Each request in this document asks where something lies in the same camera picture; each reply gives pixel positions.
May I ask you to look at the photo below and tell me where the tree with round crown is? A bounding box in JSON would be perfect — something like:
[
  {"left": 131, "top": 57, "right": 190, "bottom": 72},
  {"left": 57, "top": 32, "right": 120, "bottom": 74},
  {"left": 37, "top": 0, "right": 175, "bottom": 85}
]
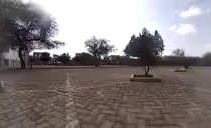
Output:
[{"left": 84, "top": 35, "right": 117, "bottom": 67}]

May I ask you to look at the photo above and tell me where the low concrete planter kerb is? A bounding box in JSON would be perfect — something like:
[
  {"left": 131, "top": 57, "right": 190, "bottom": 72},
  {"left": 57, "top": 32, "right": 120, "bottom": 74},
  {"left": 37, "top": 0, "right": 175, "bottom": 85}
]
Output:
[
  {"left": 173, "top": 67, "right": 188, "bottom": 73},
  {"left": 129, "top": 73, "right": 163, "bottom": 83}
]

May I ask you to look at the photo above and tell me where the small tree in planter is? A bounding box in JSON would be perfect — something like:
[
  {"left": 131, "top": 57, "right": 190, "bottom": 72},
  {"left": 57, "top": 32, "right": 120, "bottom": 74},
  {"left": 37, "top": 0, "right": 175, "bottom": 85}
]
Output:
[{"left": 123, "top": 27, "right": 166, "bottom": 77}]

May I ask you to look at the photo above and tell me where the low dark building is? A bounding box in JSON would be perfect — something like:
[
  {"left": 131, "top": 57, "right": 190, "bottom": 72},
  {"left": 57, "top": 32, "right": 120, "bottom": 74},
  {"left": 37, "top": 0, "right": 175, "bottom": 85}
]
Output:
[{"left": 28, "top": 51, "right": 52, "bottom": 66}]

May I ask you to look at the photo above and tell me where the bare distant tree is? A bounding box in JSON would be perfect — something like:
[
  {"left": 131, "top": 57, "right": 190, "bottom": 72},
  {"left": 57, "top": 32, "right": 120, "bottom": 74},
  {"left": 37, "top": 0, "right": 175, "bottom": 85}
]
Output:
[{"left": 170, "top": 47, "right": 186, "bottom": 58}]

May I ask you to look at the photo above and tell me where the large dark tree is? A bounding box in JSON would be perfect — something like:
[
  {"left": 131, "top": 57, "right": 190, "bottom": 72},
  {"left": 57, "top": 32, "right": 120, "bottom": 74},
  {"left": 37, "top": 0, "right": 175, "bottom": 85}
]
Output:
[{"left": 0, "top": 0, "right": 66, "bottom": 69}]

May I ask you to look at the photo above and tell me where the white building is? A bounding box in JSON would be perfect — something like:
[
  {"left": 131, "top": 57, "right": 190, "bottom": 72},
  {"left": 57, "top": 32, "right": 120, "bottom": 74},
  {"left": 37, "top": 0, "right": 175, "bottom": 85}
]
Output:
[{"left": 0, "top": 48, "right": 30, "bottom": 69}]

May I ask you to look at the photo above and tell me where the long low boundary wall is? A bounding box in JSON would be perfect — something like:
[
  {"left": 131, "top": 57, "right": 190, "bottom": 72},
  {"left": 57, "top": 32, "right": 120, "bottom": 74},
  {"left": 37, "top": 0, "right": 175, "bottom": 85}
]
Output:
[{"left": 107, "top": 55, "right": 211, "bottom": 67}]

